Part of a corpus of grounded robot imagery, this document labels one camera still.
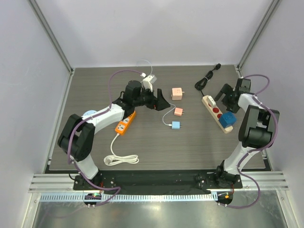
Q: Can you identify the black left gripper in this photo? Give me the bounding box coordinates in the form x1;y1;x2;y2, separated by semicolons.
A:
133;85;170;111

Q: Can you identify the tan cube socket adapter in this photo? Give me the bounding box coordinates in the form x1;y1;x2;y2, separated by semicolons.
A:
171;87;184;101

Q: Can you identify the pink charger plug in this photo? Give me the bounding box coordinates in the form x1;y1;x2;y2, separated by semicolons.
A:
174;107;184;116

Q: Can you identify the light blue charger plug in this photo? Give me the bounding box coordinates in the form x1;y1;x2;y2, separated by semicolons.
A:
171;121;181;130

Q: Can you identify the beige red power strip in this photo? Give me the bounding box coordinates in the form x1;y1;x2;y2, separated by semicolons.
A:
201;95;233;133

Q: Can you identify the blue cube adapter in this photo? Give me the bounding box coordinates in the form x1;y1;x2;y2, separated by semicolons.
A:
218;112;237;128

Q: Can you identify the orange power strip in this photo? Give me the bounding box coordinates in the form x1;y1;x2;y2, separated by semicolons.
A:
115;111;136;135

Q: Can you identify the thin white charging cable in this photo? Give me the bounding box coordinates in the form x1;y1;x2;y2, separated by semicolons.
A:
136;59;176;127

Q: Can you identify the round light blue socket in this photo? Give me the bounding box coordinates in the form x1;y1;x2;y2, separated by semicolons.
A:
83;110;96;116

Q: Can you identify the white plug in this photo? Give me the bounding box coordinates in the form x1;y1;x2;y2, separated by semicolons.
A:
207;95;217;108

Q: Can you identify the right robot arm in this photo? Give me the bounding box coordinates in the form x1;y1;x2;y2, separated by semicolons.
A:
213;76;280;188

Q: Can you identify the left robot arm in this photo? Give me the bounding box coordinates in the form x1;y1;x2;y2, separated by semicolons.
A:
57;80;170;190

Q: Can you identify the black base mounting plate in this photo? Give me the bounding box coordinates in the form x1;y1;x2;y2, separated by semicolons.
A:
72;170;243;190

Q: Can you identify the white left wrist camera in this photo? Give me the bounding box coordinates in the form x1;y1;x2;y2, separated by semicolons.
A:
140;73;157;92

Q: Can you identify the black power cord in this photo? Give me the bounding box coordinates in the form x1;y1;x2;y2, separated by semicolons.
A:
194;63;222;97

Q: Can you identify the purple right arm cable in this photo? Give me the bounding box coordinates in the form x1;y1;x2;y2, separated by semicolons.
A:
225;75;279;209

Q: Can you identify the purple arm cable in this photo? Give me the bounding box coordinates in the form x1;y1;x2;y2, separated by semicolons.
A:
66;70;143;207
225;75;279;209

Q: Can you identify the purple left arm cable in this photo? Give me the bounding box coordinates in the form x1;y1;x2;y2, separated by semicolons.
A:
66;70;143;207

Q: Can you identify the white power strip cord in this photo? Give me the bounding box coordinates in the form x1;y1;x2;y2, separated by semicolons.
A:
104;133;139;166

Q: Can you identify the right aluminium frame post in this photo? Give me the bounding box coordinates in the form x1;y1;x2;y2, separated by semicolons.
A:
235;0;282;73

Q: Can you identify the aluminium frame post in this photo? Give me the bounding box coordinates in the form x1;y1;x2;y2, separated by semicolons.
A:
235;0;282;73
28;0;73;75

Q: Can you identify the white slotted cable duct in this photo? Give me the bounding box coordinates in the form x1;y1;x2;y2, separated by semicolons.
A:
39;192;218;203

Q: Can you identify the left aluminium frame post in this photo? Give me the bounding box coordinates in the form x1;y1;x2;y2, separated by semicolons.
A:
28;0;73;75

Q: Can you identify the aluminium front rail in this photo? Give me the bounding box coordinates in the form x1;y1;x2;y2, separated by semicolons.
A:
29;171;289;195

